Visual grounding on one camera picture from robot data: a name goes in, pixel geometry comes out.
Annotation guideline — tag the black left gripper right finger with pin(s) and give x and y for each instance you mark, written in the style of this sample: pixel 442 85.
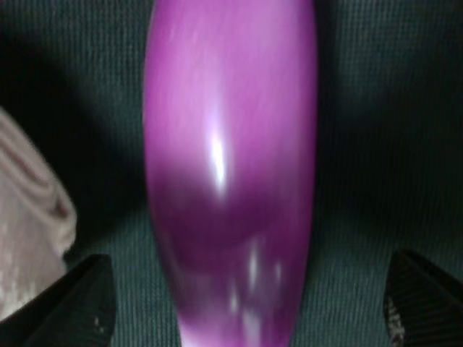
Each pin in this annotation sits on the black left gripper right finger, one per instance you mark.
pixel 422 304

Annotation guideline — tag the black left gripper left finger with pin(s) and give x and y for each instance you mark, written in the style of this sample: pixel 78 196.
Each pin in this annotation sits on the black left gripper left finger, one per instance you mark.
pixel 77 310

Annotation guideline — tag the purple toy eggplant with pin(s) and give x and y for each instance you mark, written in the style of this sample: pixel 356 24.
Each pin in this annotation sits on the purple toy eggplant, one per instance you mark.
pixel 229 120

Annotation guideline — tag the pink rolled towel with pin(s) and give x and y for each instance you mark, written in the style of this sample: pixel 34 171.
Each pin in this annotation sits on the pink rolled towel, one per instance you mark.
pixel 38 220

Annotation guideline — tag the black tablecloth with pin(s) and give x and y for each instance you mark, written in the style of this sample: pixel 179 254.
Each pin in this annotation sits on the black tablecloth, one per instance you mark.
pixel 389 150

